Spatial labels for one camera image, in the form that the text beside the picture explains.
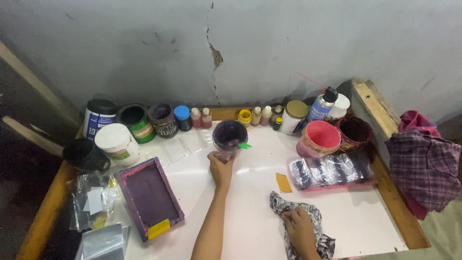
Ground purple ink cup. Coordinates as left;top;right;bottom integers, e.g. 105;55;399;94
212;120;249;162

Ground open green can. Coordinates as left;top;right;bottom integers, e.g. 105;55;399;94
116;103;157;144

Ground dark red ink tub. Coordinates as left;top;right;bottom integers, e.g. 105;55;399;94
334;115;374;152

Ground black jar blue lid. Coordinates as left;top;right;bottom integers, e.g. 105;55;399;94
173;105;193;132

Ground orange card piece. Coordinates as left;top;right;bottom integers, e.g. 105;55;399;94
275;172;293;194

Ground grey patterned rag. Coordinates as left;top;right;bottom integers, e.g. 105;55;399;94
269;191;336;260

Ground wooden beam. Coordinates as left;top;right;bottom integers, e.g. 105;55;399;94
351;79;400;141

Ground purple plaid cloth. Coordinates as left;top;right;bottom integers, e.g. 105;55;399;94
384;130;462;214

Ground yellow capped jar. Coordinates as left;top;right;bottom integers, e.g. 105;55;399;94
238;109;252;128

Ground heap of clear plastic bags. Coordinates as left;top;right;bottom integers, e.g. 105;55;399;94
68;171;120;232

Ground small red pigment bottle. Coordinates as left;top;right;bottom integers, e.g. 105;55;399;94
201;107;213;129
190;107;202;129

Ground purple stained printing frame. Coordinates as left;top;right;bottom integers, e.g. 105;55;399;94
114;157;186;243

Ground white can black lid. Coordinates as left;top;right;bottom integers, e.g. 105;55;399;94
83;99;118;141

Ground blue spray can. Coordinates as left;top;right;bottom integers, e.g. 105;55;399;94
306;86;339;124

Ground open dark stained jar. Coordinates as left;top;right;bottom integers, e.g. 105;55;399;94
148;103;180;139

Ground yellow squeegee card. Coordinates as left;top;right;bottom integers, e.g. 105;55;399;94
147;218;171;240

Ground pink cloth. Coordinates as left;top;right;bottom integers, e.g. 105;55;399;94
398;110;442;221

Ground plain white jar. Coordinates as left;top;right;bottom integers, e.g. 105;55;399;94
327;93;351;120

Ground silver foil bags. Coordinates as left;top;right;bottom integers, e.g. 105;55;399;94
74;223;131;260

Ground black plastic container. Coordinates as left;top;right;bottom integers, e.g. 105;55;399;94
62;138;111;174

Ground white plastic bucket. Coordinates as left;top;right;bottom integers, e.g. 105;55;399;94
94;123;141;168

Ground white jar gold lid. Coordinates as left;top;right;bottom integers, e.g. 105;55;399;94
279;100;310;136

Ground person's left hand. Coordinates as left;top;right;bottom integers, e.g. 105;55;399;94
207;151;236;189

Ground pink ink tub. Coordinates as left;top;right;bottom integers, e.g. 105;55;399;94
296;120;342;159

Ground plastic wrapped printing frame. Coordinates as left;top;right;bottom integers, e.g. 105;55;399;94
289;153;377;191

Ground clear plastic sheet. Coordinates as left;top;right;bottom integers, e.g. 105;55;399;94
144;126;216;168

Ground wooden planks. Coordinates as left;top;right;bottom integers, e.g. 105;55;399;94
0;40;84;158

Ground person's right hand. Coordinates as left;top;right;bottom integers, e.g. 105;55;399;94
281;208;321;255

